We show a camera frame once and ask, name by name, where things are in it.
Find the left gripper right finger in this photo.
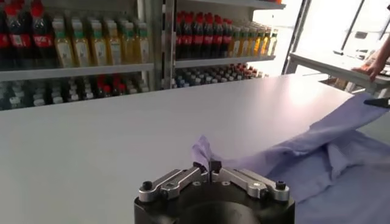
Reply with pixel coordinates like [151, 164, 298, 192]
[208, 159, 290, 202]

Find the person bare forearm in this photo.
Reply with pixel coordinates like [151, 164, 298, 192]
[376, 35, 390, 66]

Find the yellow juice bottle green label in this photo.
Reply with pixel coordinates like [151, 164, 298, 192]
[88, 19, 108, 66]
[268, 29, 278, 56]
[261, 27, 271, 57]
[254, 27, 263, 57]
[133, 21, 151, 64]
[230, 27, 241, 58]
[70, 18, 92, 67]
[103, 19, 122, 65]
[51, 18, 76, 68]
[239, 27, 249, 57]
[120, 21, 137, 65]
[247, 27, 256, 57]

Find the white side table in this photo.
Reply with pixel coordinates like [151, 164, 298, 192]
[289, 51, 390, 95]

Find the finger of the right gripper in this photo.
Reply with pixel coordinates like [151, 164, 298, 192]
[363, 97, 390, 109]

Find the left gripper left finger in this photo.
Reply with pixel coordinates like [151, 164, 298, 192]
[138, 162, 211, 203]

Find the person bare hand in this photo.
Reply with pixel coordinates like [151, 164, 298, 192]
[352, 59, 385, 82]

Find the grey metal shelf rack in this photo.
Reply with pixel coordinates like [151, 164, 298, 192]
[0, 0, 167, 112]
[163, 0, 287, 91]

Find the purple t-shirt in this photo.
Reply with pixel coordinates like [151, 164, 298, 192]
[191, 93, 390, 224]

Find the dark window frame post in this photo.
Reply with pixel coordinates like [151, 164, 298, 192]
[282, 0, 313, 75]

